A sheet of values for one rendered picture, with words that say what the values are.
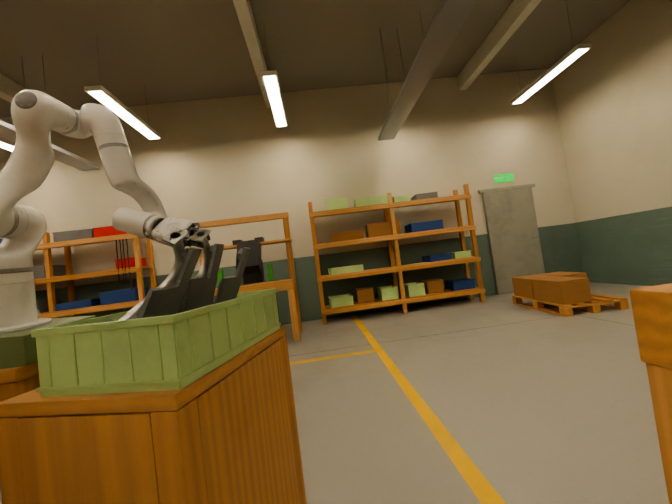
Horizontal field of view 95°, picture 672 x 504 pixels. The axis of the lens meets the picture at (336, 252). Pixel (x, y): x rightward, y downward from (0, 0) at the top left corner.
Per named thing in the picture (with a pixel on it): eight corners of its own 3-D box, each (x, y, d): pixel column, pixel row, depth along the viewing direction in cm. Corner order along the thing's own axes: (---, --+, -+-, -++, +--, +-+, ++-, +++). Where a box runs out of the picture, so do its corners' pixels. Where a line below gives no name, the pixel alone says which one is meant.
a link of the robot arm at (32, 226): (-31, 275, 97) (-38, 200, 97) (23, 271, 115) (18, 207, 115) (10, 272, 98) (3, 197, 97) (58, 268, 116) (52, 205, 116)
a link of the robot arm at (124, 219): (162, 238, 111) (141, 239, 102) (131, 229, 113) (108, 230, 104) (165, 215, 110) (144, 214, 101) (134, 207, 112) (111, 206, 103)
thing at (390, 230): (487, 301, 560) (469, 181, 569) (322, 325, 540) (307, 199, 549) (472, 298, 614) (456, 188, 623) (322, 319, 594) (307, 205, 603)
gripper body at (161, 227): (143, 229, 99) (173, 237, 97) (164, 210, 106) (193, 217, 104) (152, 246, 104) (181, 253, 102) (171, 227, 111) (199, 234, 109)
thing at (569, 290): (512, 304, 509) (508, 277, 511) (562, 298, 507) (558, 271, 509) (564, 316, 389) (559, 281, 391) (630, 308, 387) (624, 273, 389)
